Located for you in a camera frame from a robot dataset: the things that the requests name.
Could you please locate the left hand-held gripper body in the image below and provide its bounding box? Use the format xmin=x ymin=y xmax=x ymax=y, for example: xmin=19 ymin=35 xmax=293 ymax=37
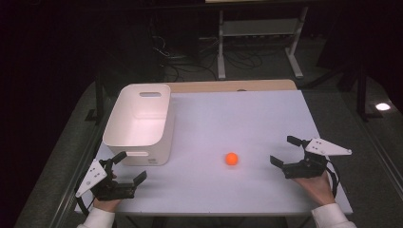
xmin=74 ymin=158 xmax=137 ymax=201

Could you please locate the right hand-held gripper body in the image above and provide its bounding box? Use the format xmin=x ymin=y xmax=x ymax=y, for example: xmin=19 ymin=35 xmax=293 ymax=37
xmin=282 ymin=137 xmax=353 ymax=180

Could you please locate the person's left hand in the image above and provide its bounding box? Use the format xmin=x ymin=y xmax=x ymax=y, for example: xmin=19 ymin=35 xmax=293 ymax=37
xmin=92 ymin=198 xmax=122 ymax=213

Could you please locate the person's right hand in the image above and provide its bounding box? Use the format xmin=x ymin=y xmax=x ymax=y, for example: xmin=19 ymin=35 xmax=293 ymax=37
xmin=292 ymin=170 xmax=336 ymax=209

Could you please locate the white plastic bin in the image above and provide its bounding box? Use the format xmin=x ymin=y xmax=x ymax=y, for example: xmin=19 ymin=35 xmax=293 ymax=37
xmin=102 ymin=83 xmax=175 ymax=166

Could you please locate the orange ball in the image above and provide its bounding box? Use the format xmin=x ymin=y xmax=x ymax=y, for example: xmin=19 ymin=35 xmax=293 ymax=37
xmin=224 ymin=152 xmax=240 ymax=166

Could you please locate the black metal stand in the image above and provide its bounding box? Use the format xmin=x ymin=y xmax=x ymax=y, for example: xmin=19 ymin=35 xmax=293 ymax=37
xmin=84 ymin=70 xmax=106 ymax=124
xmin=355 ymin=61 xmax=382 ymax=124

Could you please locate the white metal stand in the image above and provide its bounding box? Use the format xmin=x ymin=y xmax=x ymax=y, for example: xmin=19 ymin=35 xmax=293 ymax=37
xmin=217 ymin=6 xmax=309 ymax=81

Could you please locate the black cable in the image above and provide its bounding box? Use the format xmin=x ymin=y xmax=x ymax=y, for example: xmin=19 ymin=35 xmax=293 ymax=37
xmin=324 ymin=160 xmax=340 ymax=198
xmin=74 ymin=189 xmax=91 ymax=218

